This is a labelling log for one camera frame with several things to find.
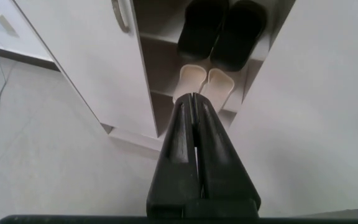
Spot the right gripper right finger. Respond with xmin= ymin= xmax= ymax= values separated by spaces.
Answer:
xmin=192 ymin=92 xmax=262 ymax=218

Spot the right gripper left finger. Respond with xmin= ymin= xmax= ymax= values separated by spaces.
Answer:
xmin=146 ymin=92 xmax=202 ymax=218

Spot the beige slipper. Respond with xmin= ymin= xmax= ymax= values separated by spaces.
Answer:
xmin=172 ymin=64 xmax=208 ymax=103
xmin=200 ymin=68 xmax=236 ymax=113

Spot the white shoe cabinet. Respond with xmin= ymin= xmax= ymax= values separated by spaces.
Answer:
xmin=100 ymin=0 xmax=296 ymax=152

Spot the black slipper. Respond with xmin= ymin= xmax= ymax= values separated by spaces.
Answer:
xmin=177 ymin=0 xmax=230 ymax=61
xmin=209 ymin=0 xmax=268 ymax=72

